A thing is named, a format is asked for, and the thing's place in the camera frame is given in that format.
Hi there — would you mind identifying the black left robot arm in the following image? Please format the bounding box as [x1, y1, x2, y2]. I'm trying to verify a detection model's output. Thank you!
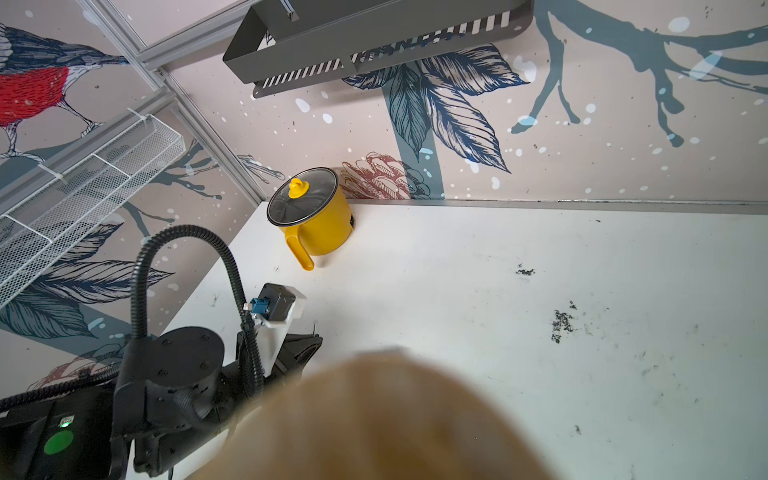
[1, 225, 323, 479]

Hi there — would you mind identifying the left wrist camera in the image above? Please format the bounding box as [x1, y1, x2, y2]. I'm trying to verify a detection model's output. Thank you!
[245, 283, 306, 378]

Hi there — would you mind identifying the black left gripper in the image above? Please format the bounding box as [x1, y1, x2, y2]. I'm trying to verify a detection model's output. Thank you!
[110, 327, 323, 477]

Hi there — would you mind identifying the black hanging wire basket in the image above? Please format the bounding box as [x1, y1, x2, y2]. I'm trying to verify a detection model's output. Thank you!
[223, 0, 534, 98]

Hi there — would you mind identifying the wooden handle claw hammer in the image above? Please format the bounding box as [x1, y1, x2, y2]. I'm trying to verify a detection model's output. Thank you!
[191, 353, 552, 479]

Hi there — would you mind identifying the yellow pot with lid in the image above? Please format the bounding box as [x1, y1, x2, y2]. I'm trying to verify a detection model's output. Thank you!
[266, 167, 355, 271]

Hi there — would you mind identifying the white wire mesh shelf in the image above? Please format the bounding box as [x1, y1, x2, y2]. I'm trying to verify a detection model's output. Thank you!
[1, 115, 186, 305]

